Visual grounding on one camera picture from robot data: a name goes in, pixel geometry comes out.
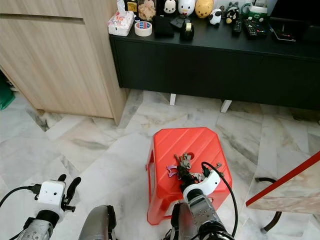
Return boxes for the bunch of keys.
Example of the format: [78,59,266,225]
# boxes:
[167,152,204,182]

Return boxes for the red plastic stool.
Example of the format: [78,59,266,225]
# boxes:
[146,127,234,226]

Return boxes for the silver left robot leg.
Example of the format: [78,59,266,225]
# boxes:
[77,204,117,240]

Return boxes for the silver robot leg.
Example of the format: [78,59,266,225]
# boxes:
[169,202,195,240]
[77,204,117,240]

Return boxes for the silver right robot leg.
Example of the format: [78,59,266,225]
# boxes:
[169,202,195,240]

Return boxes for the red edged table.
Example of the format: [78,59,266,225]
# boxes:
[245,149,320,214]

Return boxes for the black metal chair leg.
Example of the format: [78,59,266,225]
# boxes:
[255,176,284,234]

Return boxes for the green storage box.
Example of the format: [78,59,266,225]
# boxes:
[0,80,16,111]

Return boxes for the black low sideboard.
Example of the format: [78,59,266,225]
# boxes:
[110,19,320,112]

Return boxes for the light wooden cabinet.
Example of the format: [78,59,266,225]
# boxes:
[0,0,129,126]

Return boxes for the black wallet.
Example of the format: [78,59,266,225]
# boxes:
[152,15,176,39]

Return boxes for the white tape roll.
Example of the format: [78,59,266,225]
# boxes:
[134,20,153,38]

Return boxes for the small black remote control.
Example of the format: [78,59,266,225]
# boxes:
[232,19,244,35]

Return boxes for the small panda figurine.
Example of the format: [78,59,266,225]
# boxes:
[208,7,224,26]

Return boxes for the large black remote control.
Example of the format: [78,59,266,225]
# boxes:
[244,18,269,39]

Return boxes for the small black figurine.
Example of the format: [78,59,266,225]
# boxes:
[224,2,241,24]

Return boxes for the yellow round figurine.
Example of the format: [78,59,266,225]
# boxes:
[194,0,215,19]

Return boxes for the white round figurine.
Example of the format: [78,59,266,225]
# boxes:
[177,0,196,17]

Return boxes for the white tissue pack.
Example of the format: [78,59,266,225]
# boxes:
[108,0,135,37]

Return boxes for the black and white figurine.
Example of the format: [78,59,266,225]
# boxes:
[162,0,178,15]

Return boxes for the clear jar with red lid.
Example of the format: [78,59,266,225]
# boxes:
[137,0,157,22]

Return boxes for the flat black tray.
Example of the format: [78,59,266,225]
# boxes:
[270,22,301,43]

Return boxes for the green mug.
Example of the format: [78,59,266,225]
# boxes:
[240,2,270,22]

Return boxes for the black television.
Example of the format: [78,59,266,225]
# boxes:
[270,0,320,26]

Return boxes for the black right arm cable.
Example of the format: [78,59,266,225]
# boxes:
[201,161,239,237]

